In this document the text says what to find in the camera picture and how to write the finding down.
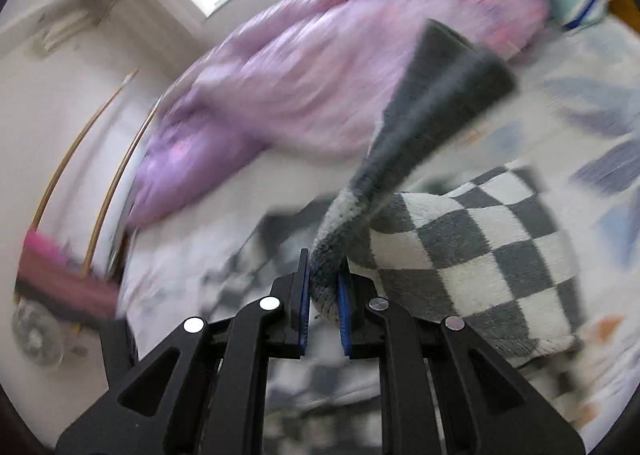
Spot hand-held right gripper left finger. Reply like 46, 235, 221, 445
54, 248, 311, 455

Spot white standing fan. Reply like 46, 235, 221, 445
11, 300, 66, 371

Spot wooden bed with patterned sheet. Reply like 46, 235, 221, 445
117, 10, 640, 455

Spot pink towel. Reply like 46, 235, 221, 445
17, 230, 121, 323

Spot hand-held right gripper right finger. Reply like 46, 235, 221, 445
336, 260, 586, 455

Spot purple floral quilt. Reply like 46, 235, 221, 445
125, 0, 558, 231

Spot white air conditioner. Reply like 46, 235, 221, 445
30, 5, 101, 56

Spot grey checkered blanket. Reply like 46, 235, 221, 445
200, 19, 583, 436

